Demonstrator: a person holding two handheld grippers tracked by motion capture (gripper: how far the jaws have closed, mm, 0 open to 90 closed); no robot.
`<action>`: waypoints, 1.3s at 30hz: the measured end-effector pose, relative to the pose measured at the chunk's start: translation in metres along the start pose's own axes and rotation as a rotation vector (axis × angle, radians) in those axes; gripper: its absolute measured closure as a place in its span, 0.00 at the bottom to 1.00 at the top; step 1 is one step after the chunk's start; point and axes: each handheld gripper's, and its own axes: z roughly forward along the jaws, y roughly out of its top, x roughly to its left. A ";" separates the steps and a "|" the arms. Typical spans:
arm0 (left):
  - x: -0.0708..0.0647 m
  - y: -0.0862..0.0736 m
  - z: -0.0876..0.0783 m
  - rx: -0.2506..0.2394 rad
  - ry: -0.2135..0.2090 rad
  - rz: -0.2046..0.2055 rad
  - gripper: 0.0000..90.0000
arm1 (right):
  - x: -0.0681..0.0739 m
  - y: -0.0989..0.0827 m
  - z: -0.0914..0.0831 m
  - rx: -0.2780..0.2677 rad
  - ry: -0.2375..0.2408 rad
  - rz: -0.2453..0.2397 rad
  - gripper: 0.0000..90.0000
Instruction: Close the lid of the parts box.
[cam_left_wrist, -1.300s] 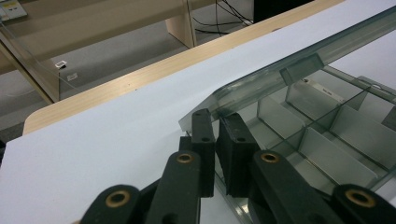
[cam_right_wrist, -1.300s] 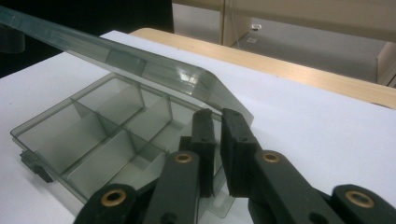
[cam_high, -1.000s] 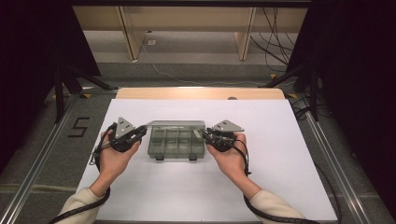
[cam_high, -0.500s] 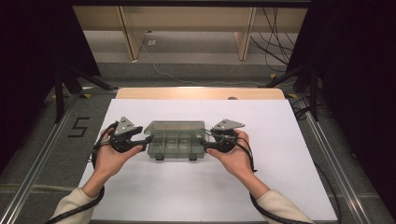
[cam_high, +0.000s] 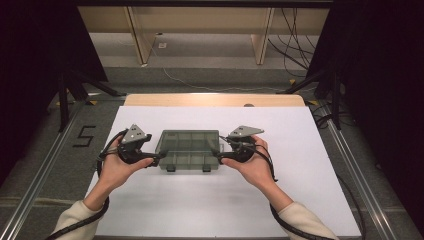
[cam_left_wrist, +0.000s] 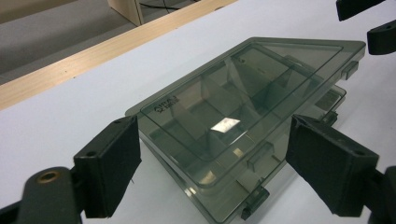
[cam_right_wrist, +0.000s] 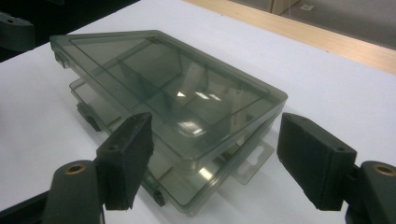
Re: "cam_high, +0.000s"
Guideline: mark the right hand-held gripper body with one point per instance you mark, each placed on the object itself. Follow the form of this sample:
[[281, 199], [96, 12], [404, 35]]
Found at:
[[245, 131]]

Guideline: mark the beige desk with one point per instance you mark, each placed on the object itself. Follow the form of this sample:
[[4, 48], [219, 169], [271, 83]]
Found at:
[[200, 20]]

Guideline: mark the light wooden table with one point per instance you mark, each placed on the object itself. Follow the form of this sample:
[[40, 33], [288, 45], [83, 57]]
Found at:
[[200, 100]]

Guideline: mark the aluminium floor rail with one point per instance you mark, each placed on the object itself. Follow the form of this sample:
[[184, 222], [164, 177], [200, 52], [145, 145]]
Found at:
[[33, 191], [360, 186]]

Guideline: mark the black curtain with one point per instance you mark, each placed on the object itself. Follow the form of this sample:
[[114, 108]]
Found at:
[[383, 66], [33, 50]]

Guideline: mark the person's left hand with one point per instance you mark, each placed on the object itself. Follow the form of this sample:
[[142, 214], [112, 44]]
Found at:
[[115, 173]]

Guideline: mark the person's right hand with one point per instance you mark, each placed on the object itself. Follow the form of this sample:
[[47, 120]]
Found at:
[[258, 170]]

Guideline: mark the black metal stand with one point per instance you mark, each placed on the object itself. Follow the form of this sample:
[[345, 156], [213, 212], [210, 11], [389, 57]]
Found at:
[[336, 100], [63, 100]]

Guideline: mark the white floor socket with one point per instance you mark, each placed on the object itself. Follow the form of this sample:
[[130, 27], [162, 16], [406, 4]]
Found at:
[[162, 45]]

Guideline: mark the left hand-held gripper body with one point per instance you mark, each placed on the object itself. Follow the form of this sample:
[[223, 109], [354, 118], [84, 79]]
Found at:
[[133, 136]]

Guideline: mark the white table sheet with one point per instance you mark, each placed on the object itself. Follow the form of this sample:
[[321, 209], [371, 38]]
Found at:
[[300, 150]]

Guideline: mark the smoky clear compartment box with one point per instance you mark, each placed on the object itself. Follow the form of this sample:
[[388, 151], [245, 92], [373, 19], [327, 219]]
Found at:
[[186, 150]]

